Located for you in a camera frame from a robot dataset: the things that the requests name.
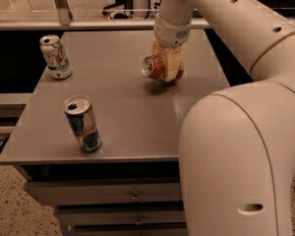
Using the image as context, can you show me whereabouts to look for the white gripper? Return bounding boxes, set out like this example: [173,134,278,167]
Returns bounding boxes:
[151,14,191,82]

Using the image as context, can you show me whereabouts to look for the orange coke can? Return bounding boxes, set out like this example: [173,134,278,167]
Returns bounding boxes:
[141,54,185,81]

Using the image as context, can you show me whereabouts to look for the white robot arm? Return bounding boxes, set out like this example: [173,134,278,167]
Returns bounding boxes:
[154,0,295,236]

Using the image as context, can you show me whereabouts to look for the blue silver energy drink can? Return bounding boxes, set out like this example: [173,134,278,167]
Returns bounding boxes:
[63,94,101,152]

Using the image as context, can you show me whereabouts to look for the white green soda can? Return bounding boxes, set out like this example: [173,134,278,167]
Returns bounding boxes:
[39,34,72,80]

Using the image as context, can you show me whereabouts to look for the black office chair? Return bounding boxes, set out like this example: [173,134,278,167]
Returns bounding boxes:
[101,0,129,17]

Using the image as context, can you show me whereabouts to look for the metal window railing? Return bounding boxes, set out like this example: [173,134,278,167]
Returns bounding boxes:
[0,0,295,31]

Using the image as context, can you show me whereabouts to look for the grey drawer cabinet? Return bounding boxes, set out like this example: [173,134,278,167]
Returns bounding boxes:
[0,29,227,236]

